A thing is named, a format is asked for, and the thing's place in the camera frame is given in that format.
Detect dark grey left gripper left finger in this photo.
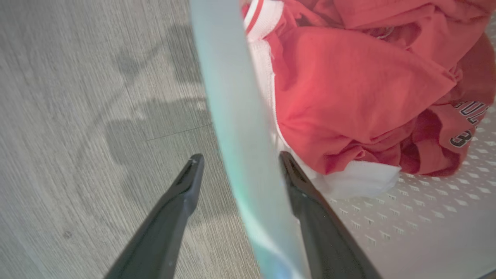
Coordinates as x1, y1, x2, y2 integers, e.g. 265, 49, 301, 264
104, 154, 205, 279

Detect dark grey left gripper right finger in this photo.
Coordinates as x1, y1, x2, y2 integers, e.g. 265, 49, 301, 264
279, 151, 382, 279

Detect white plastic laundry basket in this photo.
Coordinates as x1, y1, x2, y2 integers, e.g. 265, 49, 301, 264
189, 0, 496, 279

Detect red jersey with white trim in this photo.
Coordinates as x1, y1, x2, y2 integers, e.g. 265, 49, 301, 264
242, 0, 496, 199

